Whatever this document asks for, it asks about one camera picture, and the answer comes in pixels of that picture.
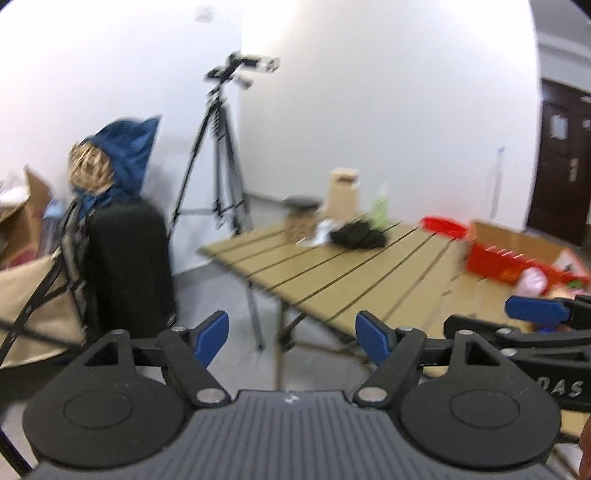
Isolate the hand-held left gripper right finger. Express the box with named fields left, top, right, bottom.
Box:
left=353, top=311, right=507, bottom=409

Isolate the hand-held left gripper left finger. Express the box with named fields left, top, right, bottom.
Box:
left=82, top=311, right=232, bottom=408

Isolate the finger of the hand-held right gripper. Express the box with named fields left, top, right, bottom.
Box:
left=443, top=315, right=591, bottom=354
left=505, top=295, right=591, bottom=329

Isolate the pink plastic bag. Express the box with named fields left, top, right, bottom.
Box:
left=516, top=267, right=549, bottom=296

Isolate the red plastic basket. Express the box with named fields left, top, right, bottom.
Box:
left=466, top=240, right=580, bottom=285

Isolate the wooden slatted folding table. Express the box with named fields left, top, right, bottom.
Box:
left=198, top=219, right=591, bottom=446

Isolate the large open cardboard box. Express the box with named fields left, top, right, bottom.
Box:
left=465, top=220, right=591, bottom=298

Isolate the black pouch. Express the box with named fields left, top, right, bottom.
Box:
left=329, top=222, right=388, bottom=250

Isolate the black suitcase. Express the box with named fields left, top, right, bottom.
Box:
left=85, top=200, right=178, bottom=340

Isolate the white crumpled paper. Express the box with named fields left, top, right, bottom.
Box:
left=302, top=220, right=343, bottom=248

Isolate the dark brown door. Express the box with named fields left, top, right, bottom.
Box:
left=526, top=78, right=591, bottom=248

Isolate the green plastic bottle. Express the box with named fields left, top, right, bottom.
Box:
left=372, top=184, right=391, bottom=230

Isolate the black-lidded patterned jar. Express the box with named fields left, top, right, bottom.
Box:
left=283, top=196, right=322, bottom=241

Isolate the tall tan cardboard box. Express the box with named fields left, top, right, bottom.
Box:
left=325, top=168, right=362, bottom=220

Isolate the beige folding chair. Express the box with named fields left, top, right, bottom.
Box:
left=0, top=198, right=95, bottom=372

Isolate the blue jacket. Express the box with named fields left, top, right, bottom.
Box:
left=74, top=115, right=162, bottom=222

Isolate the woven straw hat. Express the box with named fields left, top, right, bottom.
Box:
left=68, top=142, right=116, bottom=195

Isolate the open cardboard box red print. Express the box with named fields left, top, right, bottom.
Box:
left=0, top=166, right=55, bottom=271

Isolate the black camera tripod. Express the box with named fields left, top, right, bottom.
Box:
left=168, top=80, right=256, bottom=238

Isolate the tripod-mounted camera rig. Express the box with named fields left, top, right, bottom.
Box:
left=205, top=52, right=281, bottom=92

